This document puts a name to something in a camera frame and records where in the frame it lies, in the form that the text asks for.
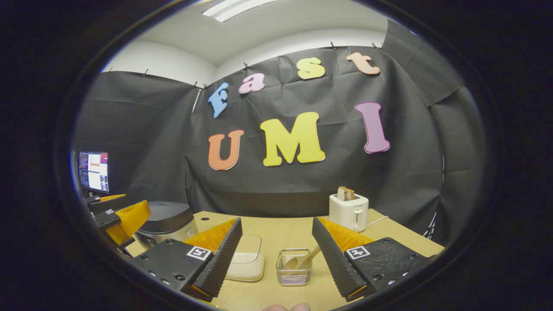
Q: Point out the toasted bread slice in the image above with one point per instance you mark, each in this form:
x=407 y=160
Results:
x=341 y=193
x=350 y=195

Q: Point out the ceiling light panel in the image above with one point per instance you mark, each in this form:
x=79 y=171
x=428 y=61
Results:
x=233 y=7

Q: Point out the computer monitor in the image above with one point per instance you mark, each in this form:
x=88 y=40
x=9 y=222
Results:
x=94 y=170

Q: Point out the silver black rice cooker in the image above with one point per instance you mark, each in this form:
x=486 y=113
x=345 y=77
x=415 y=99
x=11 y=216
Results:
x=166 y=220

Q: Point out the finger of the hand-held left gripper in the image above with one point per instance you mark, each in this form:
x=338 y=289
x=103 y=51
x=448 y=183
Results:
x=106 y=204
x=106 y=219

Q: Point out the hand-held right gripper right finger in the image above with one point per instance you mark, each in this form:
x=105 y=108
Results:
x=332 y=259

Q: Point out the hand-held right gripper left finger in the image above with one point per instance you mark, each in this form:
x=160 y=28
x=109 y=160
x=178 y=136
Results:
x=224 y=255

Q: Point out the wooden spoon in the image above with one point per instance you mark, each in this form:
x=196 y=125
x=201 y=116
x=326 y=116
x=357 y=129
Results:
x=304 y=258

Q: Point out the white toaster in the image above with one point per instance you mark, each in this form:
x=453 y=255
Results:
x=348 y=214

